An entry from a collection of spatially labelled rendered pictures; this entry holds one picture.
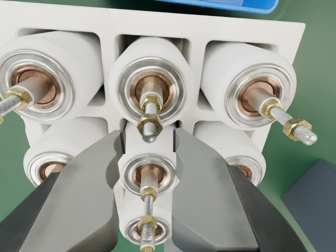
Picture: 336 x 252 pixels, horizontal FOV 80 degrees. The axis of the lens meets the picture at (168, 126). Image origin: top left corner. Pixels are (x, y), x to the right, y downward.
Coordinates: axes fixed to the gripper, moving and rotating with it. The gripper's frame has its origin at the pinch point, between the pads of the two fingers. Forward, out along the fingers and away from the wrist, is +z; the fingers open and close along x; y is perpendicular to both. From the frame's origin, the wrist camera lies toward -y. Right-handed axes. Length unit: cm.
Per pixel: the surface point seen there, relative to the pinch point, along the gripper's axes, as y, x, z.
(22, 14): -6.9, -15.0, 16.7
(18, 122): 16, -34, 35
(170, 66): -2.2, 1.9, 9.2
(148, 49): -3.7, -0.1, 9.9
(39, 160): 8.9, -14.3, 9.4
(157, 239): 26.2, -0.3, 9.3
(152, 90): -0.4, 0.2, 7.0
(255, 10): -7.2, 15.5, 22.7
